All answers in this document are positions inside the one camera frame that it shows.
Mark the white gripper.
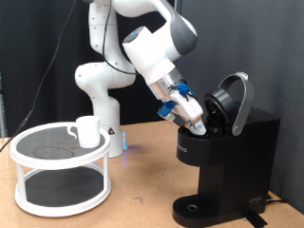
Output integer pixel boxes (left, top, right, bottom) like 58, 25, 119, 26
170, 89, 204, 129

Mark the black Keurig coffee machine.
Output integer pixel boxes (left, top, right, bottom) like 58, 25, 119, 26
172, 71, 281, 228

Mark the white ceramic mug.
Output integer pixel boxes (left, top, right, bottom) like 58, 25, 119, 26
66, 115, 102, 149

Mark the black tape strip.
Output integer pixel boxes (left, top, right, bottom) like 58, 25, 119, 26
242, 208, 269, 228

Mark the white two-tier turntable stand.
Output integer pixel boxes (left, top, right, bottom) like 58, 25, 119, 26
9, 122, 112, 219

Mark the black curtain backdrop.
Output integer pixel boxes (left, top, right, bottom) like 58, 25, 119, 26
0, 0, 176, 138

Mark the blue mounted wrist camera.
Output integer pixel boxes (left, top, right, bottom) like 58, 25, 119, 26
157, 101, 177, 124

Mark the blue cable clip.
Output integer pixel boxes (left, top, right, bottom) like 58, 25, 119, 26
176, 83, 195, 97

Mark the grey metal frame pole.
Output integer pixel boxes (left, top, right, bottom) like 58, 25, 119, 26
167, 0, 181, 122

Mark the black power cord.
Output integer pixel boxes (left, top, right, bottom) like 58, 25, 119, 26
265, 194, 288, 205

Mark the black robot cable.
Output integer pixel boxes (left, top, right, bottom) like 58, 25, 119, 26
0, 0, 138, 154

